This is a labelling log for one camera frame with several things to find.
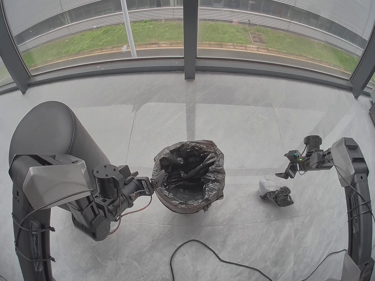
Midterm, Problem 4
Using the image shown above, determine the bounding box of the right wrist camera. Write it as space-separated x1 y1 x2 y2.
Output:
284 149 304 164

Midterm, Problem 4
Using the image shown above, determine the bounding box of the window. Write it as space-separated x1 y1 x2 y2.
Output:
0 0 375 99

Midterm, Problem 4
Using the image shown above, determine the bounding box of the black cable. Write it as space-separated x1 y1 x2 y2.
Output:
170 240 275 281
303 249 348 281

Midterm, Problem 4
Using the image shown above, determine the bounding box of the crumpled white paper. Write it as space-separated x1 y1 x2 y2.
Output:
259 179 279 196

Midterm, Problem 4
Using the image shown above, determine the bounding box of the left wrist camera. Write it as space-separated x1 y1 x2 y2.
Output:
118 165 138 184

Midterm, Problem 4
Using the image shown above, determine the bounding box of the black plastic bag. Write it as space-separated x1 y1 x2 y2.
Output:
152 139 226 215

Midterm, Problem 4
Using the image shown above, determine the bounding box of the dark grey round chair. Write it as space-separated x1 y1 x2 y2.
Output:
9 101 121 216

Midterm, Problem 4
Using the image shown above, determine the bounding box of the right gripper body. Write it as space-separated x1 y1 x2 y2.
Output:
283 152 326 179

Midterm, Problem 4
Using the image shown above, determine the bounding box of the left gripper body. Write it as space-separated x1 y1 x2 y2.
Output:
117 176 155 213

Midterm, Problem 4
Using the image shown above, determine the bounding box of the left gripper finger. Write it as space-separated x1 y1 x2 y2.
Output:
151 170 166 188

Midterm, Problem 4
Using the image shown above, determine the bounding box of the crumpled black plastic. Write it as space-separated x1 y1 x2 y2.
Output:
260 186 294 207

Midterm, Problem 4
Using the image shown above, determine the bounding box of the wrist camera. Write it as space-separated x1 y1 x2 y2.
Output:
118 165 138 184
284 149 304 164

